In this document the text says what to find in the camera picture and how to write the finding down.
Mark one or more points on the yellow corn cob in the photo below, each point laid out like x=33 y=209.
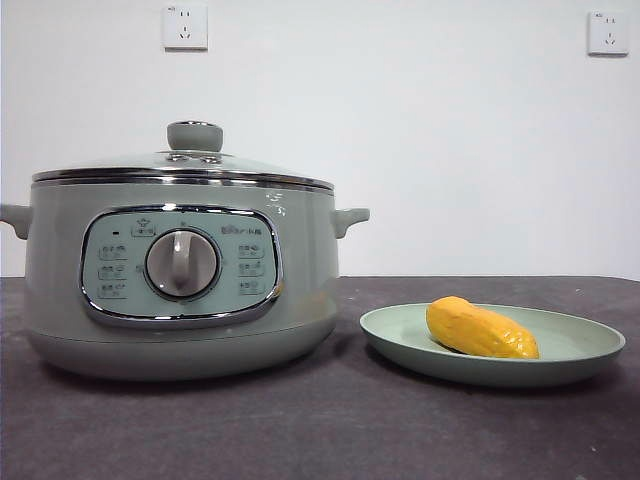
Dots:
x=475 y=327

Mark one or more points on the white wall socket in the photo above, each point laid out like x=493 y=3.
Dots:
x=607 y=32
x=184 y=27

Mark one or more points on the glass lid with green knob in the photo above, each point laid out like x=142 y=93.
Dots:
x=125 y=165

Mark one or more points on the pale green round plate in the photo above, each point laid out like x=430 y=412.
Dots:
x=490 y=370

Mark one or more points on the pale green electric steamer pot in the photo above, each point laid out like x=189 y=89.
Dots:
x=60 y=250

